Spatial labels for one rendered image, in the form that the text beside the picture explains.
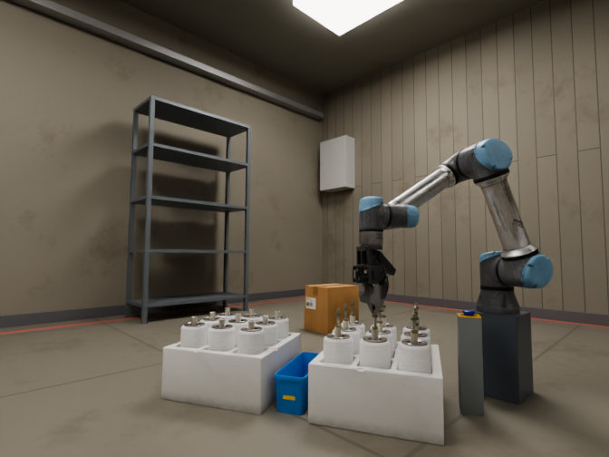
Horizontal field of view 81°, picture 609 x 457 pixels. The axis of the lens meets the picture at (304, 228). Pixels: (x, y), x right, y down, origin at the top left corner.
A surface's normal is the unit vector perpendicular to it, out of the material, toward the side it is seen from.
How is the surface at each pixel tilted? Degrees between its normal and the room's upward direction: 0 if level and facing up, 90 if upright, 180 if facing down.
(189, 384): 90
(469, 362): 90
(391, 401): 90
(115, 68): 90
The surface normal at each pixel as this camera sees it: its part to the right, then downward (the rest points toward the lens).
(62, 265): 0.70, -0.04
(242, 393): -0.32, -0.07
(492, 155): 0.19, -0.19
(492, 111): -0.72, -0.05
